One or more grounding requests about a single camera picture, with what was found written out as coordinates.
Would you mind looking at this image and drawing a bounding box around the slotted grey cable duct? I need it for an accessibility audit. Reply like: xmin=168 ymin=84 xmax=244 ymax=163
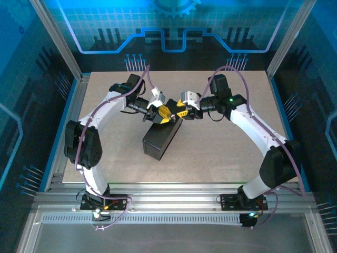
xmin=42 ymin=215 xmax=243 ymax=225

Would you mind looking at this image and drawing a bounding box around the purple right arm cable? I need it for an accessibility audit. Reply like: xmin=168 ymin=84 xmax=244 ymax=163
xmin=196 ymin=65 xmax=308 ymax=230

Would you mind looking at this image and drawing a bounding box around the aluminium side rail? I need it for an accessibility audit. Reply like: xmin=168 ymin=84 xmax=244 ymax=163
xmin=43 ymin=75 xmax=92 ymax=192

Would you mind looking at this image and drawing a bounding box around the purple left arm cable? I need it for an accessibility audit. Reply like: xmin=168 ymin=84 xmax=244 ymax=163
xmin=74 ymin=64 xmax=158 ymax=231

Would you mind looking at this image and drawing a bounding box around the aluminium front rail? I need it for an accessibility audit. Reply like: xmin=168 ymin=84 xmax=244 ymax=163
xmin=33 ymin=183 xmax=318 ymax=213

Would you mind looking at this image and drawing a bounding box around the black connector box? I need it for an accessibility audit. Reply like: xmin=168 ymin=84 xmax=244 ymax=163
xmin=239 ymin=212 xmax=258 ymax=229

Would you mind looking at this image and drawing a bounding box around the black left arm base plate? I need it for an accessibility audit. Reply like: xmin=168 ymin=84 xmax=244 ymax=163
xmin=80 ymin=193 xmax=128 ymax=211

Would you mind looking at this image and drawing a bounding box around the black box with painted lid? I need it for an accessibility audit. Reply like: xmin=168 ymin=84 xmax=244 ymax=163
xmin=142 ymin=98 xmax=183 ymax=161

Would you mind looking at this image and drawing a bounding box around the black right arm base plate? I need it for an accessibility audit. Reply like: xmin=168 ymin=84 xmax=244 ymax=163
xmin=219 ymin=193 xmax=269 ymax=211

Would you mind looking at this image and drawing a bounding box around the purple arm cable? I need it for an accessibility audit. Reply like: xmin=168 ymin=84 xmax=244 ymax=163
xmin=196 ymin=65 xmax=308 ymax=230
xmin=74 ymin=64 xmax=158 ymax=231

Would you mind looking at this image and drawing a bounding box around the aluminium frame post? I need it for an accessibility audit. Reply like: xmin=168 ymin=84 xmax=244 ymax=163
xmin=266 ymin=0 xmax=313 ymax=79
xmin=29 ymin=0 xmax=84 ymax=81

